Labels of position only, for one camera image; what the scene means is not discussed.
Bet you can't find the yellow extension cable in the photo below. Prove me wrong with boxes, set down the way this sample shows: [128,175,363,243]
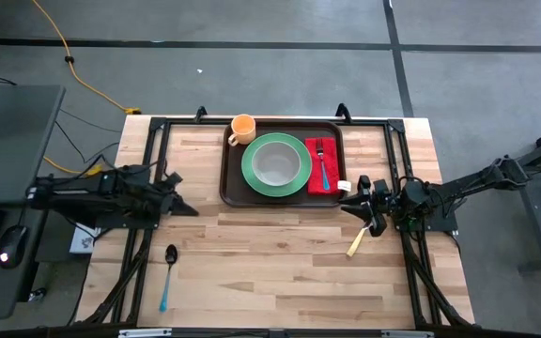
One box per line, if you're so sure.
[30,0,143,176]

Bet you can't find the black fork blue handle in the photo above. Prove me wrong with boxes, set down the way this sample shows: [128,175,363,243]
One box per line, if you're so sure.
[316,138,332,192]

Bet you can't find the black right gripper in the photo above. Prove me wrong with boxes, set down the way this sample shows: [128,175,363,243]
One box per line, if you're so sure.
[339,174,394,238]

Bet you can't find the red cloth napkin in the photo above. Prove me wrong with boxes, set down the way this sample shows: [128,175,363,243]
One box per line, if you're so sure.
[304,136,342,196]

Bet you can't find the silver metal bracket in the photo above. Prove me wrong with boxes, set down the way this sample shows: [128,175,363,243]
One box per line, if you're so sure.
[381,330,435,338]
[118,328,173,338]

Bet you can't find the black metal table frame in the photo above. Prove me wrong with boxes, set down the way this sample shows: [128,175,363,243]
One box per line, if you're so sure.
[75,115,476,330]

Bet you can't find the dark brown plastic tray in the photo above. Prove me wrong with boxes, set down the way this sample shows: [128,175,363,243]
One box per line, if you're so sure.
[218,119,349,208]

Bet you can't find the white printed box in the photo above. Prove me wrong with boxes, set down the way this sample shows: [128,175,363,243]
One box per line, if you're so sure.
[69,223,101,255]

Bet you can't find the grey bowl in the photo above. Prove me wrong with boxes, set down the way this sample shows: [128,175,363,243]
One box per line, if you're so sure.
[251,141,302,188]

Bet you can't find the dark grey desk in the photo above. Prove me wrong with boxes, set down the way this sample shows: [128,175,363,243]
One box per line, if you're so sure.
[0,84,67,321]

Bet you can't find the black computer mouse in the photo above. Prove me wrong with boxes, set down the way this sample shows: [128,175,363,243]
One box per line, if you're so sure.
[0,224,30,270]

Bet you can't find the green plate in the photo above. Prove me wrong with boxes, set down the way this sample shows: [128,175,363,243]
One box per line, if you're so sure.
[240,132,314,198]

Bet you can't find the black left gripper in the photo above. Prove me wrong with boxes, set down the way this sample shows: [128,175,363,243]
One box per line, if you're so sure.
[147,171,200,217]

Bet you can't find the black knife cream handle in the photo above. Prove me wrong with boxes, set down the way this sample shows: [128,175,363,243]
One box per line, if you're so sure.
[345,223,371,258]

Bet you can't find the orange cup with handle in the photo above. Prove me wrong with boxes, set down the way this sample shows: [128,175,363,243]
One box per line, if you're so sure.
[226,114,257,147]

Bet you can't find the black spoon blue handle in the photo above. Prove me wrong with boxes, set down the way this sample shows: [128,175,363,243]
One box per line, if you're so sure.
[158,243,178,314]

